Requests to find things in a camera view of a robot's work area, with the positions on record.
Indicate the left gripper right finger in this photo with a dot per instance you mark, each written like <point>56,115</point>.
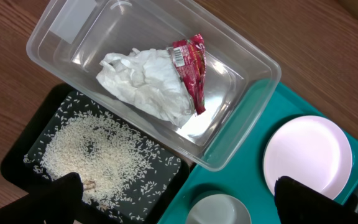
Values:
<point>299,204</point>

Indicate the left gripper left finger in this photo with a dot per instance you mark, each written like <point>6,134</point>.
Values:
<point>57,203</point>

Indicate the pink plate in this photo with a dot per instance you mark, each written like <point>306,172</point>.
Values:
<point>312,150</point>

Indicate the white rice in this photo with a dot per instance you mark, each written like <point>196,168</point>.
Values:
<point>127,176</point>

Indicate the grey bowl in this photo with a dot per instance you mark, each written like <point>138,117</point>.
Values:
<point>218,209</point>

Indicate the white tissue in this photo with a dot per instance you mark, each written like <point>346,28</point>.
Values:
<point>149,81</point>

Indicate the red snack wrapper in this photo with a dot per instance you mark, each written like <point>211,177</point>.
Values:
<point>189,59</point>

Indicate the teal serving tray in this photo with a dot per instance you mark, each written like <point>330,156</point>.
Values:
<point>243,176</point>

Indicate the black tray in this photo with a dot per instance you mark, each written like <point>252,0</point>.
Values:
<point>20,149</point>

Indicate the clear plastic bin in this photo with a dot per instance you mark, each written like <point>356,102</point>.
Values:
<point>72,37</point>

